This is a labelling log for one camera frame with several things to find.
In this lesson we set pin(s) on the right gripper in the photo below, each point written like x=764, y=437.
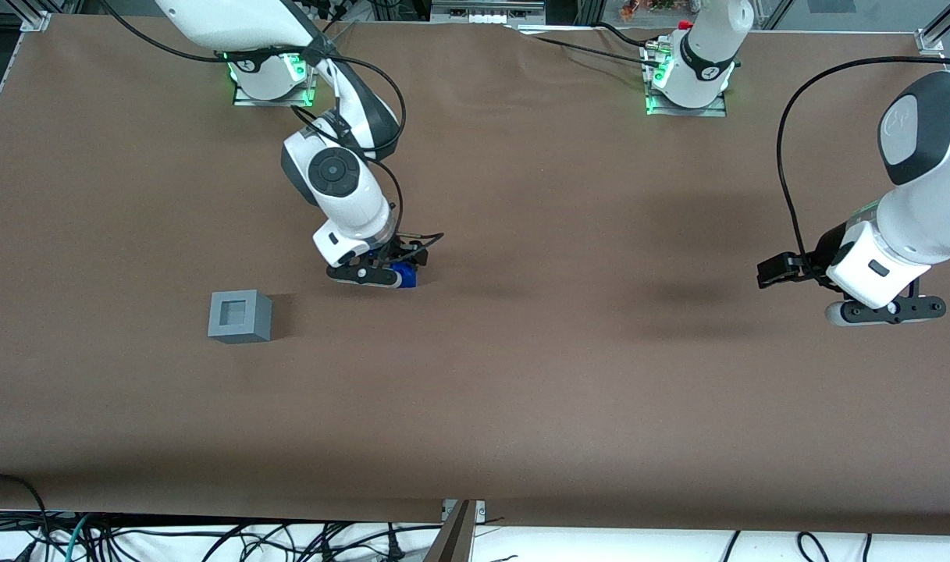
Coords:
x=397, y=251

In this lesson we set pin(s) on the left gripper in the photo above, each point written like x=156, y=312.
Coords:
x=827, y=251

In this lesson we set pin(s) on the blue plastic part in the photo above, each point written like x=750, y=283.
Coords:
x=406, y=275

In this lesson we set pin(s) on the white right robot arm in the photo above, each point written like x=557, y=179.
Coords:
x=342, y=183

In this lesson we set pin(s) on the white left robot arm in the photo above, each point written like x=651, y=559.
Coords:
x=927, y=179

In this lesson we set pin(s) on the gray square base block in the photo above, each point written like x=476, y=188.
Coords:
x=240, y=316

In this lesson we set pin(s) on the brown table cover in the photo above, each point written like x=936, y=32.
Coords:
x=521, y=375

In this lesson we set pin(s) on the silver table edge clamp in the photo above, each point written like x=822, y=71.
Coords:
x=464, y=509

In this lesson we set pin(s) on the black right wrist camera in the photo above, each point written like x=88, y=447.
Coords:
x=409, y=254

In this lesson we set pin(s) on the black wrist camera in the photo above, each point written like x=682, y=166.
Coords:
x=409, y=254
x=783, y=270

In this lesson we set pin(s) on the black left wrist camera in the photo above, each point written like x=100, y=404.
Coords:
x=783, y=270

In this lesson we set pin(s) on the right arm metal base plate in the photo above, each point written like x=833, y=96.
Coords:
x=244, y=95

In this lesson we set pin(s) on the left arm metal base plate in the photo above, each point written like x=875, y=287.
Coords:
x=720, y=105

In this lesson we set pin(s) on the silver corner bracket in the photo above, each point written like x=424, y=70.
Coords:
x=36, y=21
x=930, y=42

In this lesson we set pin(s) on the gray slanted post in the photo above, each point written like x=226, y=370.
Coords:
x=453, y=540

